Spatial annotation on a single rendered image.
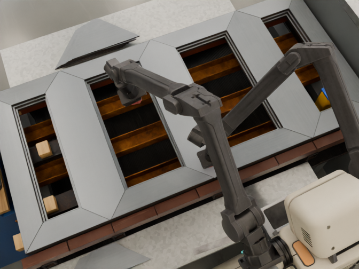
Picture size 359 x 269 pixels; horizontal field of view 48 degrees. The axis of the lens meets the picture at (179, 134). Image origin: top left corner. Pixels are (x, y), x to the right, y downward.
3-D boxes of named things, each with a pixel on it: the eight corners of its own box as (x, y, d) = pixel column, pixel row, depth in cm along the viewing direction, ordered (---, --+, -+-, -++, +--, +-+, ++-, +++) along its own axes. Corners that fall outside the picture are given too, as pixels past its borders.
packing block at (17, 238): (16, 237, 162) (12, 236, 158) (28, 232, 163) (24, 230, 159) (19, 252, 159) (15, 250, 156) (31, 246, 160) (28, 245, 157)
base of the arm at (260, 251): (250, 278, 113) (287, 259, 115) (241, 254, 111) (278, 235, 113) (238, 263, 121) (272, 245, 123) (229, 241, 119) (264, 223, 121)
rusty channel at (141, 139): (9, 182, 182) (4, 178, 178) (329, 61, 206) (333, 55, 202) (13, 197, 179) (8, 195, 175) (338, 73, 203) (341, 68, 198)
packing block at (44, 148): (38, 147, 178) (35, 143, 175) (49, 143, 179) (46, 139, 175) (41, 159, 176) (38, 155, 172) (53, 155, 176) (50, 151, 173)
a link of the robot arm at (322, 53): (326, 36, 109) (332, 28, 117) (279, 54, 117) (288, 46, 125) (381, 178, 118) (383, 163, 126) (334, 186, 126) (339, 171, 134)
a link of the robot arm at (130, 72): (178, 119, 109) (210, 103, 114) (174, 101, 106) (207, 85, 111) (109, 81, 142) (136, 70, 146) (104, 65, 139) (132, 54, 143)
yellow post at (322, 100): (310, 111, 194) (321, 91, 176) (319, 108, 194) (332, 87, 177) (315, 119, 192) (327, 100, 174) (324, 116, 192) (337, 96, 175)
